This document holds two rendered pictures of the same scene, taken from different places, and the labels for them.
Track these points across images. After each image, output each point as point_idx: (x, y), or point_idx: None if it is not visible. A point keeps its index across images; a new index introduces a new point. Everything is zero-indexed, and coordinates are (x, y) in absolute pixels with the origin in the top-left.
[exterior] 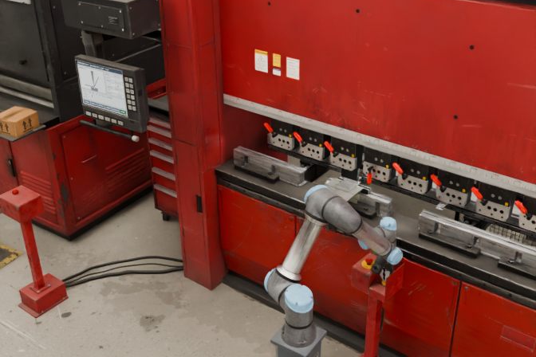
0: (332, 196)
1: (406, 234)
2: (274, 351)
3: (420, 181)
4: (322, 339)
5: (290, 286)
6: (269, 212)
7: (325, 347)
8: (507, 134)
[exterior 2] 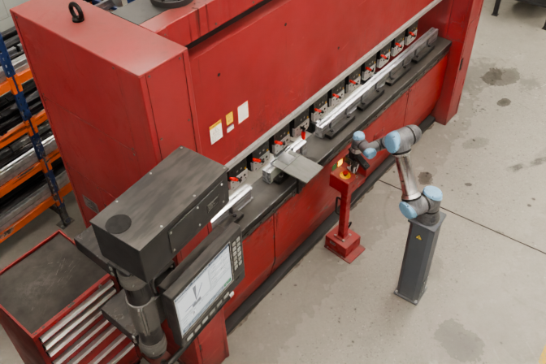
0: (409, 128)
1: (327, 145)
2: (311, 302)
3: (324, 106)
4: (298, 269)
5: (427, 194)
6: (254, 237)
7: (307, 268)
8: (358, 35)
